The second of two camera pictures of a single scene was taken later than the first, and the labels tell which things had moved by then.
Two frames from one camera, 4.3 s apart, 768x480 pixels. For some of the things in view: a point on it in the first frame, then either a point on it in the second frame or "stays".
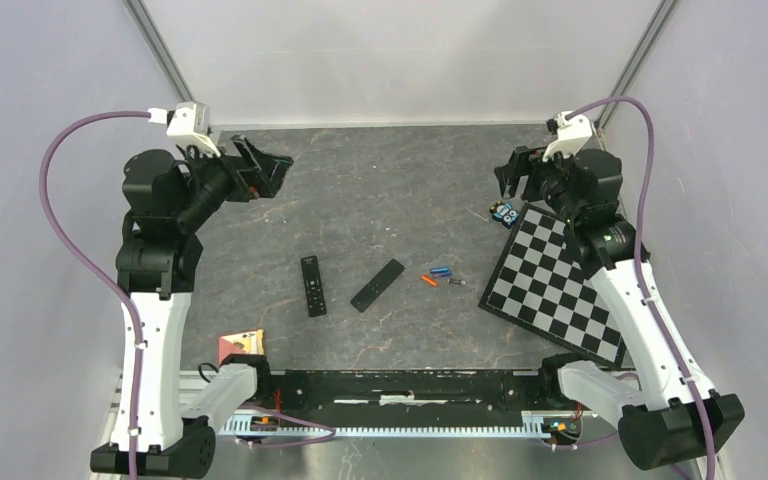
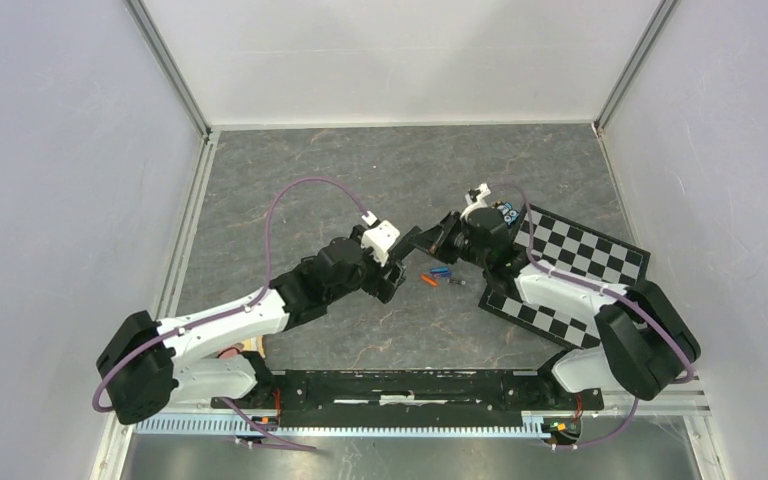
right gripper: x=523 y=163 → x=435 y=240
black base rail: x=405 y=398 stays
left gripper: x=261 y=179 → x=380 y=286
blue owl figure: x=503 y=212 stays
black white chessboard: x=540 y=289 stays
